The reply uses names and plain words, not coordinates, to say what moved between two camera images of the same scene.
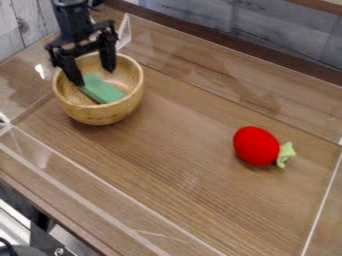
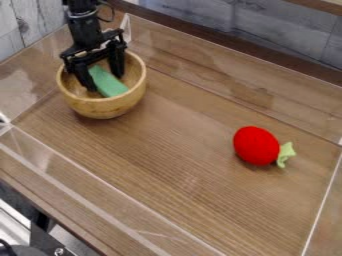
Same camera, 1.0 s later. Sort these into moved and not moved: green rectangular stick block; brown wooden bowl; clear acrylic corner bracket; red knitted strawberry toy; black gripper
Moved: black gripper; green rectangular stick block; brown wooden bowl
Not moved: clear acrylic corner bracket; red knitted strawberry toy
